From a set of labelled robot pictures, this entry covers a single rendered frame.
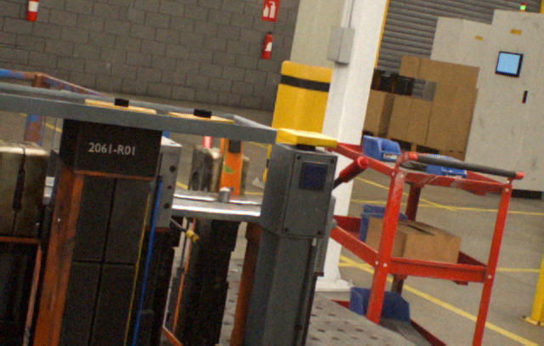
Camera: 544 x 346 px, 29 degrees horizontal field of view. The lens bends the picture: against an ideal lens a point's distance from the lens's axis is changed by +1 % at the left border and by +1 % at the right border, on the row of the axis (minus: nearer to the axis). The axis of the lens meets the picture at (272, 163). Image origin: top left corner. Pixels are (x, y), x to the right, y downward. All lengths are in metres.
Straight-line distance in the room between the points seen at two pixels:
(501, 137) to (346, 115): 6.43
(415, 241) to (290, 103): 5.08
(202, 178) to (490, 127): 10.19
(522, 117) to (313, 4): 3.69
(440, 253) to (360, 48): 1.96
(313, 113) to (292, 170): 7.36
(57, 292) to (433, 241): 2.64
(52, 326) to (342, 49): 4.32
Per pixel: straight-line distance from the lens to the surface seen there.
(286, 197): 1.32
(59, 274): 1.24
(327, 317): 2.28
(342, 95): 5.51
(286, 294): 1.36
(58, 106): 1.16
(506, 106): 11.82
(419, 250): 3.74
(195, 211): 1.57
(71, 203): 1.22
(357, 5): 5.52
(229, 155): 1.82
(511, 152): 11.71
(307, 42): 8.71
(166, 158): 1.41
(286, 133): 1.34
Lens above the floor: 1.27
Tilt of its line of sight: 7 degrees down
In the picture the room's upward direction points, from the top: 10 degrees clockwise
